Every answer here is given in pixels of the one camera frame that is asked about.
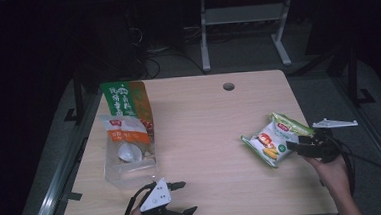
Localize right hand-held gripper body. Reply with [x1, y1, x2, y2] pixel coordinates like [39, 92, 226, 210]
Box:
[298, 115, 362, 166]

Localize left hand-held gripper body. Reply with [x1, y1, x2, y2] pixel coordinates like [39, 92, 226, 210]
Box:
[137, 176, 187, 215]

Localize white and green corn packet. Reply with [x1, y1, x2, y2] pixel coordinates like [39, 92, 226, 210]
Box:
[238, 109, 318, 170]

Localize clear plastic container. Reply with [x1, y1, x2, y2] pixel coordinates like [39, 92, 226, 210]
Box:
[98, 111, 160, 191]

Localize white and orange packet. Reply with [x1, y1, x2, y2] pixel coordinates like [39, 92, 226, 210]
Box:
[97, 111, 154, 165]

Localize green and orange meat packet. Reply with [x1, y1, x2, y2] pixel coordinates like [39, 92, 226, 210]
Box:
[99, 79, 156, 138]

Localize person's right hand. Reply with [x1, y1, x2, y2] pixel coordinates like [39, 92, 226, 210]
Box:
[302, 151, 353, 200]

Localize black metal stand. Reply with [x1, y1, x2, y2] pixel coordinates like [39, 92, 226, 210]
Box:
[324, 40, 377, 109]
[60, 65, 87, 126]

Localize black tape strip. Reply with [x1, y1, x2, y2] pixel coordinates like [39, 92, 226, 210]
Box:
[65, 190, 84, 202]

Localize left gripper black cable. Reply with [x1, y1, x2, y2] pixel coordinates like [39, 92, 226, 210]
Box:
[116, 181, 159, 215]

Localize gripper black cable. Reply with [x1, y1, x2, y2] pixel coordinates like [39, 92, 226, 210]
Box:
[116, 181, 159, 215]
[334, 135, 381, 198]

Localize silver metal rail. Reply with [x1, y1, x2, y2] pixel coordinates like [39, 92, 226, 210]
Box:
[18, 87, 114, 215]
[330, 74, 381, 188]

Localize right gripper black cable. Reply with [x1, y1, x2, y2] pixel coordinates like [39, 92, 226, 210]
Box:
[334, 135, 381, 198]

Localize black floor cables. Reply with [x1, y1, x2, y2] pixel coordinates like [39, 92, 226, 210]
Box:
[126, 6, 209, 81]

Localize white metal desk frame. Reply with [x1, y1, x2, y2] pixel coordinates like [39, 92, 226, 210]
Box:
[197, 0, 298, 73]

